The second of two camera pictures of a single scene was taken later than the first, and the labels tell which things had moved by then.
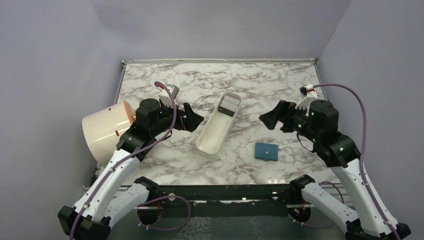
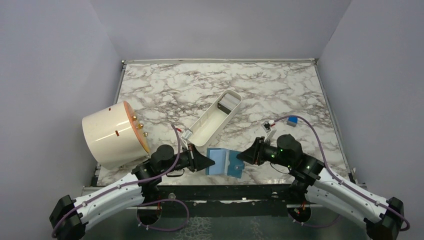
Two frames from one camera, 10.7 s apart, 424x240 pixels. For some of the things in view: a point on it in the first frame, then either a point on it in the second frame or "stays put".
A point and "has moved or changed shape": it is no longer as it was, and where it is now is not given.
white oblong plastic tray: x=210 y=140 has moved or changed shape
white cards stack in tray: x=230 y=102 stays put
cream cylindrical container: x=104 y=128 stays put
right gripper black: x=271 y=118 → x=254 y=155
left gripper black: x=191 y=122 → x=200 y=161
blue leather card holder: x=267 y=151 has moved or changed shape
